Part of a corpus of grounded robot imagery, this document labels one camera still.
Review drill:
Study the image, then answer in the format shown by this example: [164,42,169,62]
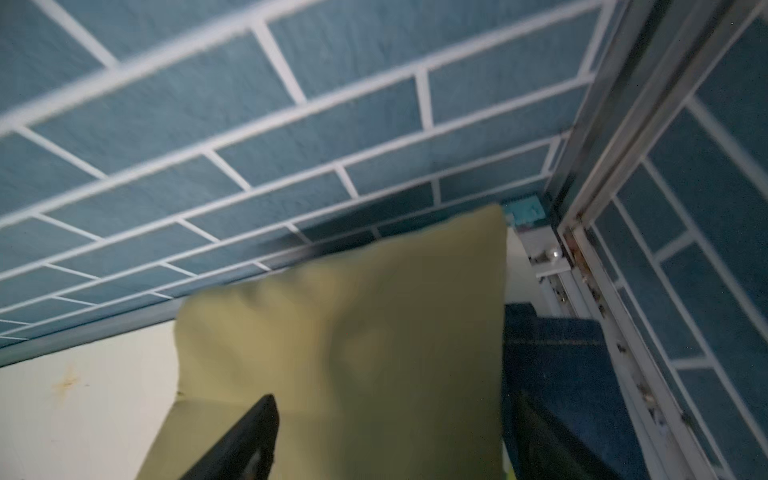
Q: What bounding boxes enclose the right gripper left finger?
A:
[181,394,280,480]

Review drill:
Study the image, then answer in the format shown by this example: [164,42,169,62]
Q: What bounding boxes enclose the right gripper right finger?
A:
[515,395,620,479]

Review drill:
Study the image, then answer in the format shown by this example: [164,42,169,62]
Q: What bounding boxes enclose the dark blue denim skirt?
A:
[502,303,649,479]

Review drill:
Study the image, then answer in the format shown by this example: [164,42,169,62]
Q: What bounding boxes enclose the olive khaki skirt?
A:
[139,205,507,479]

